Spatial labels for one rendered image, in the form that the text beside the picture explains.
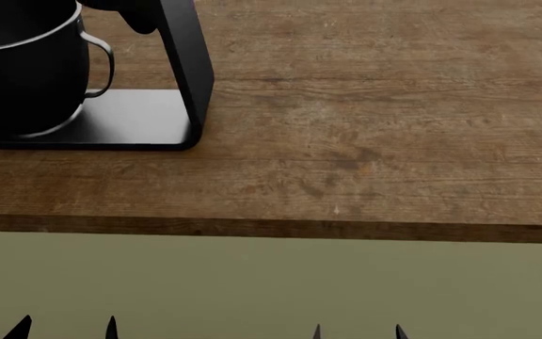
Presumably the black coffee machine stand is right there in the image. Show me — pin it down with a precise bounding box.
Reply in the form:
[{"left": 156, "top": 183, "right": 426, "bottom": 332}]
[{"left": 0, "top": 0, "right": 215, "bottom": 153}]

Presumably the black metal mug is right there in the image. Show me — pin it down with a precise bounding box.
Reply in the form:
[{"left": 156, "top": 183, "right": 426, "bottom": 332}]
[{"left": 0, "top": 0, "right": 115, "bottom": 138}]

